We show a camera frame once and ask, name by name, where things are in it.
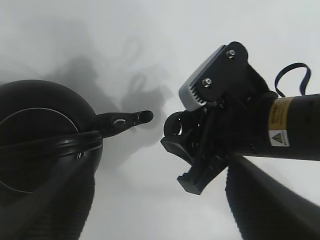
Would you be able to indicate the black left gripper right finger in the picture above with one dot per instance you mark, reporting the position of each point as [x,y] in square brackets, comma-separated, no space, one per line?
[264,209]

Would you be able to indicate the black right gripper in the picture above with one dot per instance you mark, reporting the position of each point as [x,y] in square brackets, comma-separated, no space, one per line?
[234,119]

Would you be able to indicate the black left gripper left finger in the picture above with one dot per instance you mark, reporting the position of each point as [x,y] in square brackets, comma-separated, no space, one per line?
[56,209]

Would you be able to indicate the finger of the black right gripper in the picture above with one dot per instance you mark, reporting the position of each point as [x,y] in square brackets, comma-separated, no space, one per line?
[203,169]

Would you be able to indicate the black cast iron teapot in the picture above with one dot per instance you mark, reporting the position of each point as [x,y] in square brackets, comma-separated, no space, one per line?
[32,110]

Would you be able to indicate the small black teacup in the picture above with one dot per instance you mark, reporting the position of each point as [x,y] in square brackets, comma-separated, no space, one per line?
[179,123]

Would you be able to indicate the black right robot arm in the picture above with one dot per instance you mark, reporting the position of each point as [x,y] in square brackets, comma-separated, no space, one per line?
[293,125]

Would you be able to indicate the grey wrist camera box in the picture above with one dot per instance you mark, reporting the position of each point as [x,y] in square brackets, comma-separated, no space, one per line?
[187,93]

